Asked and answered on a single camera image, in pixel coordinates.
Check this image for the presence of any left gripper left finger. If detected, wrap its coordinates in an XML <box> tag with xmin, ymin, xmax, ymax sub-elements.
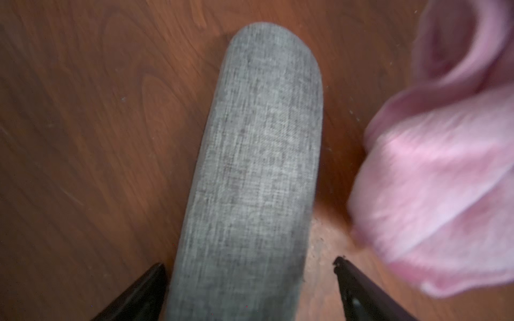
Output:
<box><xmin>92</xmin><ymin>263</ymin><xmax>167</xmax><ymax>321</ymax></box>

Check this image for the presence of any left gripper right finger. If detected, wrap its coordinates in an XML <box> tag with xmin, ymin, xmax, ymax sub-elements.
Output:
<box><xmin>333</xmin><ymin>256</ymin><xmax>417</xmax><ymax>321</ymax></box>

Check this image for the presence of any grey felt eyeglass case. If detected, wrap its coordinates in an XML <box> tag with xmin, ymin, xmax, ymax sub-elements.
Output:
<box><xmin>165</xmin><ymin>22</ymin><xmax>323</xmax><ymax>320</ymax></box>

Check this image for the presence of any pink microfiber cloth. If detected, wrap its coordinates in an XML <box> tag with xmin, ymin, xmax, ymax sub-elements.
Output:
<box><xmin>348</xmin><ymin>1</ymin><xmax>513</xmax><ymax>297</ymax></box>

